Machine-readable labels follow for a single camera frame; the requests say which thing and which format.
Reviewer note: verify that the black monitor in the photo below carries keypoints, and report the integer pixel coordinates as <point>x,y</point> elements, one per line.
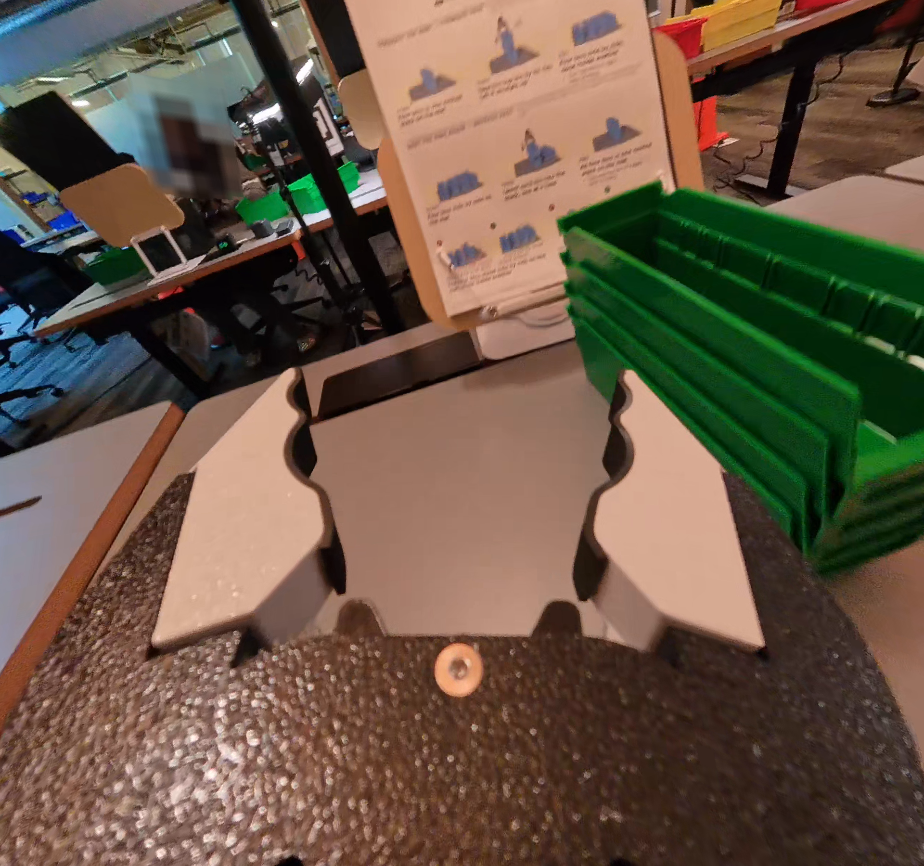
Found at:
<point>58,137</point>

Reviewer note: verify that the black tripod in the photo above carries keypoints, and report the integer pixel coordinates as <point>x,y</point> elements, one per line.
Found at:
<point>289,101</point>

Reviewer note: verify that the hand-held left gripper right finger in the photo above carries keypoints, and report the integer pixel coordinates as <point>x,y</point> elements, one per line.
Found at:
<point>679,563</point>

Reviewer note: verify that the orange traffic cone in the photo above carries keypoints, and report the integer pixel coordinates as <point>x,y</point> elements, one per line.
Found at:
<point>708,122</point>

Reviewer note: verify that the printed instruction sheet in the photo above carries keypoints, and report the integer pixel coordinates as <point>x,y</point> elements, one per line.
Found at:
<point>506,115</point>

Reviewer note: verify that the wooden-top table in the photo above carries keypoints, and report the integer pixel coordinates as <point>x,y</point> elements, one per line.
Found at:
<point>784,130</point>
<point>188,267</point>

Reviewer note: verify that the green plastic tub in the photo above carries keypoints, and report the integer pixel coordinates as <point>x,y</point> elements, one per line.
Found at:
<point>263,206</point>

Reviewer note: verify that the wooden clipboard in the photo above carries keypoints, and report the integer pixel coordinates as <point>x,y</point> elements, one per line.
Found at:
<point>116,202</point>

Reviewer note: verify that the yellow plastic bin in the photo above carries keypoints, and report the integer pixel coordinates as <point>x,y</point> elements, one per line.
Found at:
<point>744,21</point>

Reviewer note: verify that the green plastic bin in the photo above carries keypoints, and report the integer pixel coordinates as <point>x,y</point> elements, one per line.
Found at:
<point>780,267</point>
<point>787,549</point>
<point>780,501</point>
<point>325,190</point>
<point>780,445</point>

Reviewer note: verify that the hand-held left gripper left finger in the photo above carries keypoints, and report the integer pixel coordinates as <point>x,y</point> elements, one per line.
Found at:
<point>231,563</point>

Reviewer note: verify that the clear box white frame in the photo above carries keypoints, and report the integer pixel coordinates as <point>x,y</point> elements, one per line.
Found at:
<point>162,252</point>

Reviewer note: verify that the black office chair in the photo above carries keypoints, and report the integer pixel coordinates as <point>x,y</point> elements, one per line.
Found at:
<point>22,274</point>

